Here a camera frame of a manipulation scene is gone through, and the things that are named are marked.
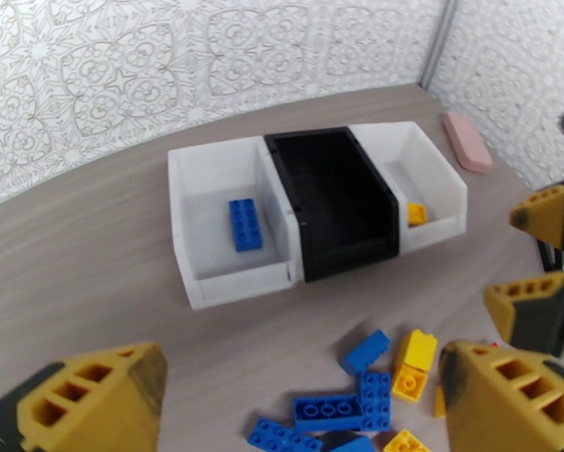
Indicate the blue lego brick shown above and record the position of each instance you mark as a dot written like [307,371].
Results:
[326,413]
[281,439]
[364,352]
[375,401]
[246,224]
[354,445]

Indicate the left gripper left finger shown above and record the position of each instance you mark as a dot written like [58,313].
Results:
[98,399]

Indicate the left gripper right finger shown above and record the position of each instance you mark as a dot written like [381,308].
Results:
[498,408]

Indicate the black plastic bin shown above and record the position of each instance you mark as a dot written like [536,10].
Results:
[333,196]

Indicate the orange-yellow lego brick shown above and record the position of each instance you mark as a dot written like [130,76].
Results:
[408,384]

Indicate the pink sponge block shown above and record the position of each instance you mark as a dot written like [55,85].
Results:
[467,142]

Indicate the white plastic bin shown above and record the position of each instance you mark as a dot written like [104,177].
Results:
[201,182]
[418,149]

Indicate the yellow lego brick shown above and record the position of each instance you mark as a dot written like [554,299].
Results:
[418,349]
[439,401]
[404,443]
[416,214]

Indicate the aluminium corner post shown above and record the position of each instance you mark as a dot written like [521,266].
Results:
[439,41]

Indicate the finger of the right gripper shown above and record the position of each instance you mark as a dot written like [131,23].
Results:
[545,220]
[531,314]

